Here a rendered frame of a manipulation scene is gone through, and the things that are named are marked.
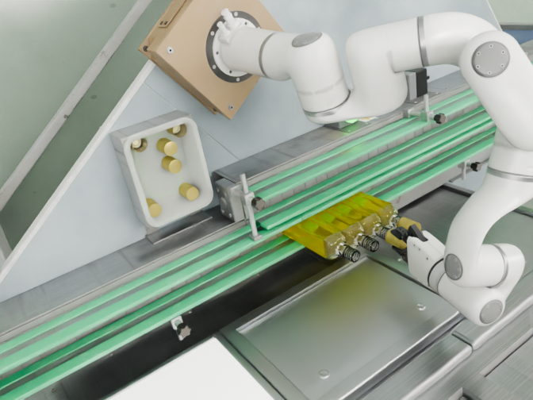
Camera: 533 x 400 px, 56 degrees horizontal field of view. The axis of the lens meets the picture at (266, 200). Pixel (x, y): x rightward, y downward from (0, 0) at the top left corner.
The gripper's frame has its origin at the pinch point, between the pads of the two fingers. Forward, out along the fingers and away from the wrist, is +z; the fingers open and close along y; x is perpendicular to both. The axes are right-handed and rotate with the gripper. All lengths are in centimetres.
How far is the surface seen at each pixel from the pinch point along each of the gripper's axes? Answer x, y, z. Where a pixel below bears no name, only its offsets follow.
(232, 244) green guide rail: 35.2, 4.4, 15.6
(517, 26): -124, 13, 99
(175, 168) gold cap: 42, 23, 25
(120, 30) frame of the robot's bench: 42, 49, 89
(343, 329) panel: 19.6, -12.4, -6.1
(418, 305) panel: 1.7, -12.3, -8.1
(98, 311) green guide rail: 67, 5, 6
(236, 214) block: 31.7, 8.7, 20.9
